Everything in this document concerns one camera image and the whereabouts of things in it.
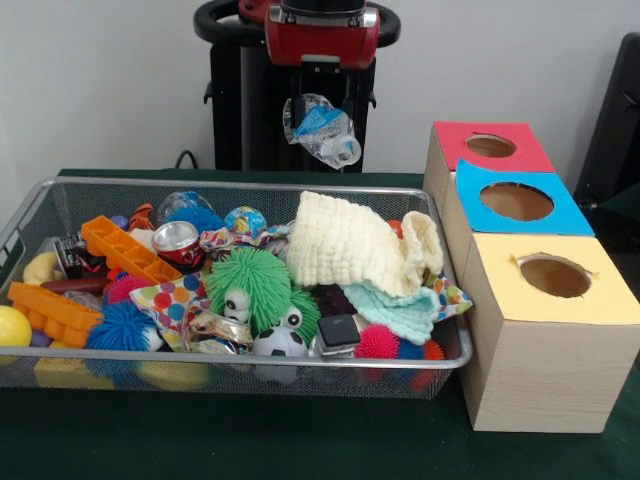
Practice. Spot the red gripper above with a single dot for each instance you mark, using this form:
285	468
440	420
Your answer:
320	40

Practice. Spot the crushed clear bottle blue label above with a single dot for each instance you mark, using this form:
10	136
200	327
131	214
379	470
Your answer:
320	125

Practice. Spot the shallow clear mesh bin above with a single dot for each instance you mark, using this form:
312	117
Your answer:
320	385

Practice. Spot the wooden box with three holes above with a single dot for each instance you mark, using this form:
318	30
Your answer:
540	370

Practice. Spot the blue globe ball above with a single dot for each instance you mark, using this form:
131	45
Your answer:
243	220

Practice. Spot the cream knitted cloth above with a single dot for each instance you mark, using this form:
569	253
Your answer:
340	245

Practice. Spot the green spiky toy with eyes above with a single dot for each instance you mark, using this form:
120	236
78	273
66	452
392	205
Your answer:
255	280

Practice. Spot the crushed red soda can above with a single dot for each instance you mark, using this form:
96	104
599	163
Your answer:
175	242

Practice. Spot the mint green cloth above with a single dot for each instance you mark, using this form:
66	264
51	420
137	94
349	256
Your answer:
395	310

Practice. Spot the black and white soccer ball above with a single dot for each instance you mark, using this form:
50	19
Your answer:
279	342

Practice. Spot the orange plastic building block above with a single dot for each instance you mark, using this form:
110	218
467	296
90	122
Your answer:
127	250
50	307

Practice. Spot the blue spiky ball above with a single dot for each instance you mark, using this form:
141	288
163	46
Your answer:
120	327

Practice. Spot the dark green table cloth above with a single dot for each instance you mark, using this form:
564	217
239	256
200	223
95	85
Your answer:
200	440

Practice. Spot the yellow ball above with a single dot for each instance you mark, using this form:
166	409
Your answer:
12	326

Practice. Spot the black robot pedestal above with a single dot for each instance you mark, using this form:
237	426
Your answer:
230	125

